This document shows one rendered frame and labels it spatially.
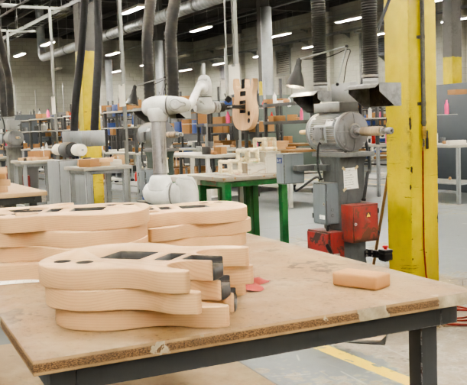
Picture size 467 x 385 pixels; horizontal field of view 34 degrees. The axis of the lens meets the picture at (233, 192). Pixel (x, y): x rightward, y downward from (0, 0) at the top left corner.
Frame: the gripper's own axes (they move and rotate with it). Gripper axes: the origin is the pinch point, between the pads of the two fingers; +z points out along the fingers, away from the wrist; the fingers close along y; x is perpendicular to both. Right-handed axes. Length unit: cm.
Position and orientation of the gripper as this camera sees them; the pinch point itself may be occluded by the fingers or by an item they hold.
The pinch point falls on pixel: (241, 106)
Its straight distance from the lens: 605.7
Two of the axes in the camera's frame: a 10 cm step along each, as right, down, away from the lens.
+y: 4.7, 0.6, -8.8
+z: 8.8, -0.6, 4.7
